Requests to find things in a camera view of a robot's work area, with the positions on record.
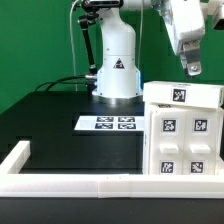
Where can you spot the white cabinet top block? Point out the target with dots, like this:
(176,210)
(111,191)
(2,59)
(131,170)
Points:
(184,94)

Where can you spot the white marker base plate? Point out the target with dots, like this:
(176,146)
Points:
(110,123)

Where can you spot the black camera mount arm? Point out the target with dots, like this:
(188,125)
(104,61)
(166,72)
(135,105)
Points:
(92,7)

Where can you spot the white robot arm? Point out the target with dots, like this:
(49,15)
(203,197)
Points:
(118,80)

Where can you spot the white frame fence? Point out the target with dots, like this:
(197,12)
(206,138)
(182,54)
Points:
(13,183)

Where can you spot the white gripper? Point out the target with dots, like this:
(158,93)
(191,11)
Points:
(185,25)

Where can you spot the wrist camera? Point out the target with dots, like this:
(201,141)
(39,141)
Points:
(215,9)

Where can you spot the white cabinet body box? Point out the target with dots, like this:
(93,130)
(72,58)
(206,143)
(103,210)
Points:
(149,109)

